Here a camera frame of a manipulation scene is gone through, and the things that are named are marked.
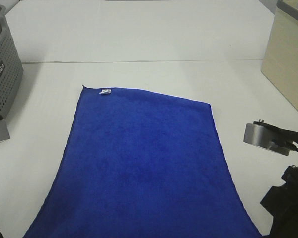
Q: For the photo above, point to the grey perforated plastic basket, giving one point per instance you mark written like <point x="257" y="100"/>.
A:
<point x="11" y="70"/>

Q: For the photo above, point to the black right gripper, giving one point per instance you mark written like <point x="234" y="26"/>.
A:
<point x="282" y="203"/>

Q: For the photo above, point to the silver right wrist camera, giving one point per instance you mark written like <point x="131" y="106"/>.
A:
<point x="271" y="138"/>

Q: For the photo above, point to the beige fabric storage box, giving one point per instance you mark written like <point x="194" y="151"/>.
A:
<point x="280" y="63"/>

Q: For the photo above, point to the blue microfibre towel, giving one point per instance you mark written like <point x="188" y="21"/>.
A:
<point x="139" y="164"/>

